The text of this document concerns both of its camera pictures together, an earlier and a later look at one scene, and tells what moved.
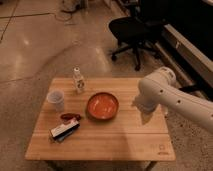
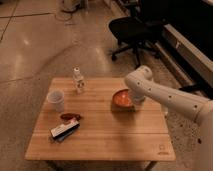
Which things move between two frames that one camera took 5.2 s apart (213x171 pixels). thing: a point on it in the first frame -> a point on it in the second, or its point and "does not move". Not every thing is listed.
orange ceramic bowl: x=102 y=106 -> x=121 y=101
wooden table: x=65 y=130 does not move
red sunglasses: x=68 y=116 does not move
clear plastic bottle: x=78 y=81 does not move
